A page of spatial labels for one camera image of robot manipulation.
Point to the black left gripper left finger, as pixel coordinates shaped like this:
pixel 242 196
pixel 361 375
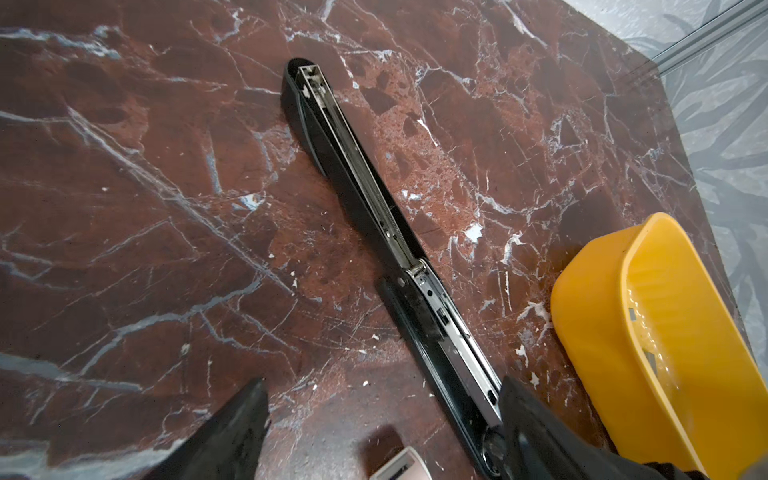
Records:
pixel 228 445

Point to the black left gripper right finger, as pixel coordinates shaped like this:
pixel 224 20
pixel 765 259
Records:
pixel 540 446

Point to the black metal stapler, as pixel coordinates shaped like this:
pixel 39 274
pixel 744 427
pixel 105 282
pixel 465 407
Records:
pixel 462 379

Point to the grey staple strip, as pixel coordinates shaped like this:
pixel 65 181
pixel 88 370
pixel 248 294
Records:
pixel 651 359

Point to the yellow plastic tray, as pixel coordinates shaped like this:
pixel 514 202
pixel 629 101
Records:
pixel 646 288

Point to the aluminium frame corner post right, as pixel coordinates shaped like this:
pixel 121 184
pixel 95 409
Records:
pixel 718 28

